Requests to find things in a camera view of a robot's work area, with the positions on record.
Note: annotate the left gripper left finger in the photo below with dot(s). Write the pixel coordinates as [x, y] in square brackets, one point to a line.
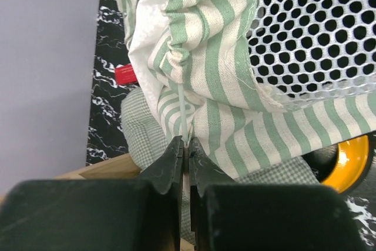
[94, 212]

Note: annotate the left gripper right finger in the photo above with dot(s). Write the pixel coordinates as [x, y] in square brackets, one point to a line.
[227, 215]

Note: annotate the striped green pet tent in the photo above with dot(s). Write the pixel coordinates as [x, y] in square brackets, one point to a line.
[258, 82]

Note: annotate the yellow pet bowl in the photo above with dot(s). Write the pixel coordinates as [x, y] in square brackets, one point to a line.
[345, 165]

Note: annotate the green checked cushion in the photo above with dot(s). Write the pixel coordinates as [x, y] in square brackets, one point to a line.
[147, 142]

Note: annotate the red toothpaste box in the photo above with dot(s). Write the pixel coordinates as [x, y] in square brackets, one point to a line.
[125, 75]

